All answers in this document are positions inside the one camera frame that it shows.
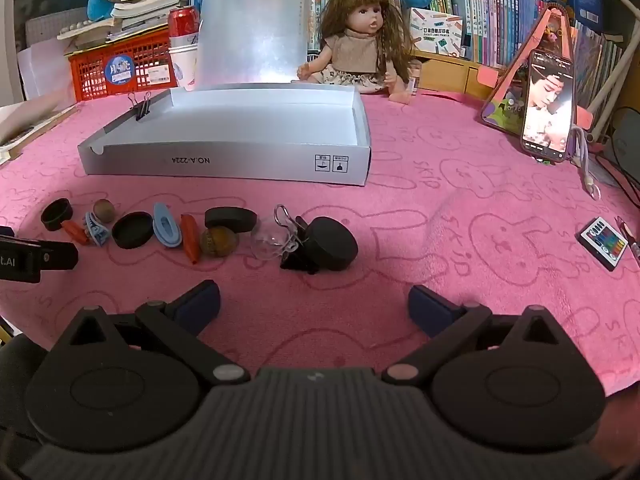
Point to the pen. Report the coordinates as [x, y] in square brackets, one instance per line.
[629, 240]

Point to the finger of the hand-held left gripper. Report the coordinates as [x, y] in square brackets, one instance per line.
[60, 256]

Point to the long orange carrot piece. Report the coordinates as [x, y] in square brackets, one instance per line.
[190, 237]

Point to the red drink can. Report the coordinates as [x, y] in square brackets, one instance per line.
[183, 21]

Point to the small black cap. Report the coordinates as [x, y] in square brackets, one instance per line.
[56, 214]

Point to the small colourful box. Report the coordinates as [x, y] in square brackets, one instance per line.
[602, 242]

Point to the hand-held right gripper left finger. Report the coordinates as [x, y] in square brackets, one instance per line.
[197, 306]

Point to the pink triangular phone stand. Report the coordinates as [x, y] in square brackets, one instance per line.
[507, 95]

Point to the pink bunny-print cloth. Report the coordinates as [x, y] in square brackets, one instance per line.
[450, 240]

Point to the black binder clip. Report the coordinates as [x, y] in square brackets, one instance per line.
[142, 106]
[297, 255]

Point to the long-haired doll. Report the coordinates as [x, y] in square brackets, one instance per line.
[355, 45]

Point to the black rimmed lid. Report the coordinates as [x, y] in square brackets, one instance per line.
[132, 230]

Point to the small brown walnut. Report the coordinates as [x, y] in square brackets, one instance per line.
[104, 210]

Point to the white paper cup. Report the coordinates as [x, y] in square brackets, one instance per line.
[184, 62]

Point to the wooden drawer organizer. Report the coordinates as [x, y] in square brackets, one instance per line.
[450, 75]

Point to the translucent plastic board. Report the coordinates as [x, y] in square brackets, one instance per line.
[250, 25]

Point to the clear plastic ball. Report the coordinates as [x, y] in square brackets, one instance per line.
[267, 242]

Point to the silver cardboard box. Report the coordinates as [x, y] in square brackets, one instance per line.
[240, 120]

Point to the red basket with round sticker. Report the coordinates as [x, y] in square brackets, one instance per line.
[100, 72]

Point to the white plastic pipe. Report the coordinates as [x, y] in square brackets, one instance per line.
[612, 70]

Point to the plain blue hair clip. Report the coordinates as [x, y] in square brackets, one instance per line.
[167, 225]

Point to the short orange carrot piece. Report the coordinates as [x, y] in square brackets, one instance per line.
[75, 232]

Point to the row of upright books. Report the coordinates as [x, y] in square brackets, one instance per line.
[495, 15]

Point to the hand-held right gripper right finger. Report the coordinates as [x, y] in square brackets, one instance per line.
[430, 308]

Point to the large round black lid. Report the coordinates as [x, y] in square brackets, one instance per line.
[332, 242]

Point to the white box with colourful print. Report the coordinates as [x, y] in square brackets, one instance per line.
[435, 32]

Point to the flat black disc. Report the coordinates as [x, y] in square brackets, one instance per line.
[230, 219]

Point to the large brown walnut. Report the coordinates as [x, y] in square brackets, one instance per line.
[218, 241]

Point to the smartphone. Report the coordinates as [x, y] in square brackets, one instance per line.
[547, 105]

